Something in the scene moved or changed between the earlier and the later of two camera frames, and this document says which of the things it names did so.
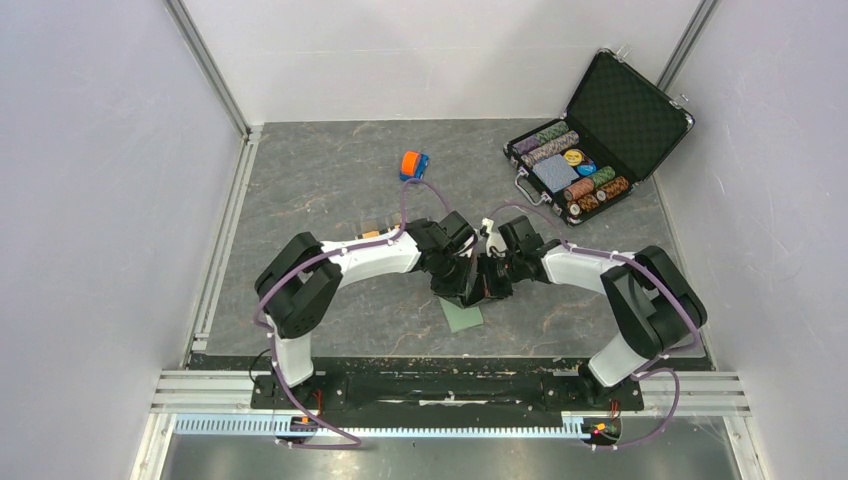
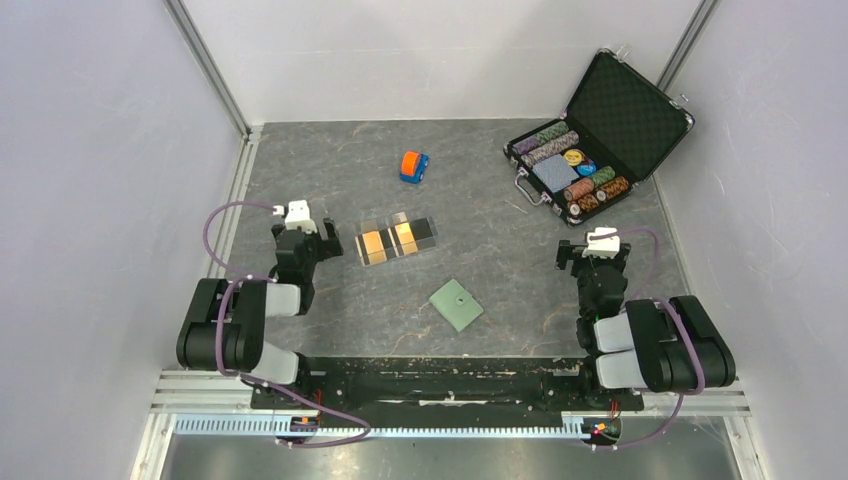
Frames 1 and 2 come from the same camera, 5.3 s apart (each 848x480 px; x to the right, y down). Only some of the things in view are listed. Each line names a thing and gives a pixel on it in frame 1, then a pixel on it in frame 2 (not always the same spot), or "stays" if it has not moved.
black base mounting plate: (445, 389) stays
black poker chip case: (620, 124) stays
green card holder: (459, 318) stays
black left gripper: (457, 288) → (327, 247)
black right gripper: (489, 285) → (567, 251)
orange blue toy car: (413, 165) stays
